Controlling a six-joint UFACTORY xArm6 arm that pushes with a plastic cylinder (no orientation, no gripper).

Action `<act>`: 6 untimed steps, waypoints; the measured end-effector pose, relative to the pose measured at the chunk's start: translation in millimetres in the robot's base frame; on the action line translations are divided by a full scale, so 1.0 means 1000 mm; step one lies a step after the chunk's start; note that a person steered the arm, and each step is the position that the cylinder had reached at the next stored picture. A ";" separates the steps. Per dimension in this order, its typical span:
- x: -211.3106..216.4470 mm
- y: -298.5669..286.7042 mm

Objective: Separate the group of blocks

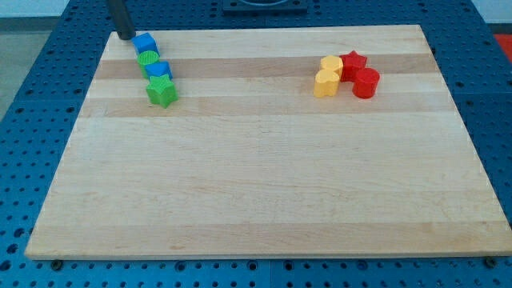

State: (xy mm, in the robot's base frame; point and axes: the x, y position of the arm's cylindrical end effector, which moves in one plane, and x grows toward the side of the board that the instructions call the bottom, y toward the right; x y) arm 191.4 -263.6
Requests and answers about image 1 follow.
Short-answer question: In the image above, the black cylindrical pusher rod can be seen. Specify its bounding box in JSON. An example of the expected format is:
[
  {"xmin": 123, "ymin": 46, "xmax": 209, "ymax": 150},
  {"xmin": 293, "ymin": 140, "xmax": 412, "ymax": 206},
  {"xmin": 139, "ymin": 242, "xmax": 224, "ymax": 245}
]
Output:
[{"xmin": 106, "ymin": 0, "xmax": 136, "ymax": 40}]

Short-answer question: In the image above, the blue cube block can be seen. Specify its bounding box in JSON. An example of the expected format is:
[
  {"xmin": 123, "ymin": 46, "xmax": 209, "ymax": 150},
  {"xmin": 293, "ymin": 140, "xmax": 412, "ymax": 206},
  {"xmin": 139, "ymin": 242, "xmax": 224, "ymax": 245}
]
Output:
[{"xmin": 131, "ymin": 33, "xmax": 160, "ymax": 54}]

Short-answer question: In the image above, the green cylinder block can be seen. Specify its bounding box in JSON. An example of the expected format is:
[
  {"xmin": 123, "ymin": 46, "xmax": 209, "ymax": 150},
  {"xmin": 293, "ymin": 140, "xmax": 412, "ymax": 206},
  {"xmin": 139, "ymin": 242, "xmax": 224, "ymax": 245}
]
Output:
[{"xmin": 137, "ymin": 50, "xmax": 159, "ymax": 78}]

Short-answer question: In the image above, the blue crescent block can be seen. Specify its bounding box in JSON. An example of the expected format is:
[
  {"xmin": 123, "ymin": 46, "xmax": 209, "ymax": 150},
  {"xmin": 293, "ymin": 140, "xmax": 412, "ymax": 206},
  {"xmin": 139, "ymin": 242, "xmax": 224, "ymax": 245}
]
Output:
[{"xmin": 145, "ymin": 62, "xmax": 173, "ymax": 79}]

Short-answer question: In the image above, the green star block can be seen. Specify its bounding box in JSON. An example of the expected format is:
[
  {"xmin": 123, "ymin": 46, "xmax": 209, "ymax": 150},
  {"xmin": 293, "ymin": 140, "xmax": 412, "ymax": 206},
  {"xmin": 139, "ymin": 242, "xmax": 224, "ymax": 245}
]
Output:
[{"xmin": 146, "ymin": 74, "xmax": 178, "ymax": 109}]

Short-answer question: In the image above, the light wooden board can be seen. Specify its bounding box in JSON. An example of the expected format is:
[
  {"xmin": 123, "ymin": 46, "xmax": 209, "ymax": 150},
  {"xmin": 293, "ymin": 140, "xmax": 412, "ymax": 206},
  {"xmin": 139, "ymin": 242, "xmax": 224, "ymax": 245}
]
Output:
[{"xmin": 25, "ymin": 25, "xmax": 511, "ymax": 260}]

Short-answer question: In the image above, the yellow heart block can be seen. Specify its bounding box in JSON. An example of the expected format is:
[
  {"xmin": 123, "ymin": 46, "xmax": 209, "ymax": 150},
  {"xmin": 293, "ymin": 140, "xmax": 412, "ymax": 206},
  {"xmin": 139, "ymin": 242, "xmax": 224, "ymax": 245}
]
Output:
[{"xmin": 314, "ymin": 69, "xmax": 340, "ymax": 98}]

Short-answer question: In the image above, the yellow hexagon block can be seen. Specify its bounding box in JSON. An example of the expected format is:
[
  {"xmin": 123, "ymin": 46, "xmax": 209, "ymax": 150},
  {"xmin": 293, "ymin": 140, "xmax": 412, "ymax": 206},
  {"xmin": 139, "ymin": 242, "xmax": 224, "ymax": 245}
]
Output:
[{"xmin": 320, "ymin": 55, "xmax": 343, "ymax": 78}]

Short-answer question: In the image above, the red star block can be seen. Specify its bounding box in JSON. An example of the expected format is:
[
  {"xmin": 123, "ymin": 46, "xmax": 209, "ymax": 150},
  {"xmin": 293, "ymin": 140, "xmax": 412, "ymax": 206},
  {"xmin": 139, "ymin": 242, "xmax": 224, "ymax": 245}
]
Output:
[{"xmin": 339, "ymin": 50, "xmax": 367, "ymax": 82}]

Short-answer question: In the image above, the red cylinder block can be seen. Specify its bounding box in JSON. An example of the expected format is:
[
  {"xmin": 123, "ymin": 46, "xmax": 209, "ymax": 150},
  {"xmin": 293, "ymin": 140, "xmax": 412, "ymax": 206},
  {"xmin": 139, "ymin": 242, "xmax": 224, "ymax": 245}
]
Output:
[{"xmin": 352, "ymin": 67, "xmax": 380, "ymax": 99}]

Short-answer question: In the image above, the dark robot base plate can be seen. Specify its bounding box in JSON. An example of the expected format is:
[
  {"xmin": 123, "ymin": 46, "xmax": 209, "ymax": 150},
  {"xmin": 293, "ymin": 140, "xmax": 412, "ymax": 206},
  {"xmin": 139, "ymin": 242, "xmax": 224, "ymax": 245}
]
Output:
[{"xmin": 222, "ymin": 0, "xmax": 309, "ymax": 15}]

